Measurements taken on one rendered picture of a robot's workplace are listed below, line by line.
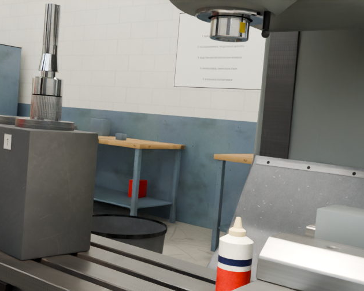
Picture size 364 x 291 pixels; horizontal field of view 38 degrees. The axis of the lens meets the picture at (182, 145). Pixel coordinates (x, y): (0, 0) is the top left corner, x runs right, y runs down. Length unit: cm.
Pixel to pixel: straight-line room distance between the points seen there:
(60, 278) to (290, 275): 33
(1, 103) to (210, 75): 337
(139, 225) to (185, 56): 346
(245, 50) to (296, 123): 463
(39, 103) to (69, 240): 21
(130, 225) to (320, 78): 204
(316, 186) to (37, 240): 48
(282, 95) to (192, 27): 508
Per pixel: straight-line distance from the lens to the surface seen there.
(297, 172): 99
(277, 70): 103
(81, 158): 82
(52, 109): 82
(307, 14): 79
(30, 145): 77
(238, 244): 62
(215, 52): 583
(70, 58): 746
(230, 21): 63
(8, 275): 78
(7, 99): 800
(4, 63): 797
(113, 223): 290
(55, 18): 85
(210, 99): 579
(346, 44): 99
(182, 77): 605
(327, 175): 97
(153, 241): 253
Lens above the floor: 118
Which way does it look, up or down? 3 degrees down
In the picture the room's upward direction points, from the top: 5 degrees clockwise
